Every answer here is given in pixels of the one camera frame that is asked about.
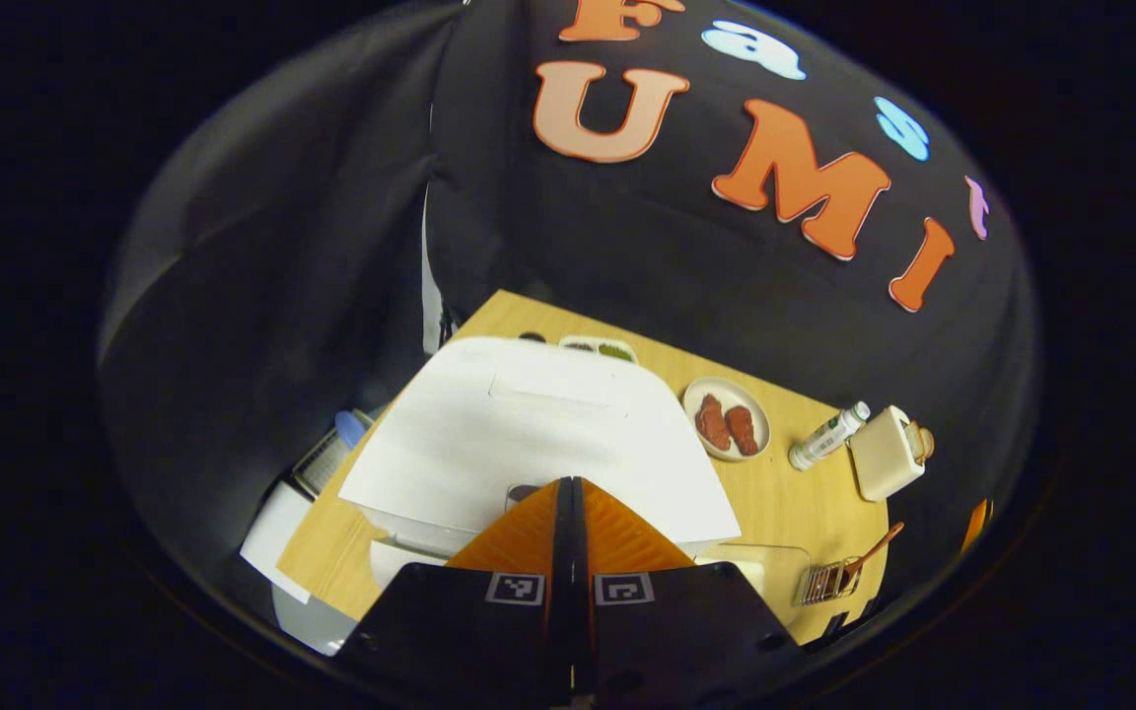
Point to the grey ribbed basket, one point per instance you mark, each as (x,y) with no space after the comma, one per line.
(326,459)

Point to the white divided bean dish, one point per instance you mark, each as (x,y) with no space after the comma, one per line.
(600,348)

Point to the white toaster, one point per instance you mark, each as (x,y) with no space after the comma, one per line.
(882,454)

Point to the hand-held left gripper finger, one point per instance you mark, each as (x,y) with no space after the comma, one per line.
(583,592)
(561,592)

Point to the brown wooden spoon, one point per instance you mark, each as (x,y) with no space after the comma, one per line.
(874,552)

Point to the white drink bottle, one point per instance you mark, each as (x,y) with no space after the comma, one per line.
(824,439)

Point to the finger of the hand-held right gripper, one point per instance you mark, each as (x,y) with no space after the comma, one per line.
(977,523)

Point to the bread slice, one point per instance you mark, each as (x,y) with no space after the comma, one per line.
(921,442)

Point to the white flat box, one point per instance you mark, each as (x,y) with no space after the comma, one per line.
(272,537)

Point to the white rice cooker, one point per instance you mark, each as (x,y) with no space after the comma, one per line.
(529,434)

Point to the red meat piece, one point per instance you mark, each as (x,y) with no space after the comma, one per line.
(743,431)
(713,422)

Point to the white oval plate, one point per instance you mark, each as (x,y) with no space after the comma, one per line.
(696,434)

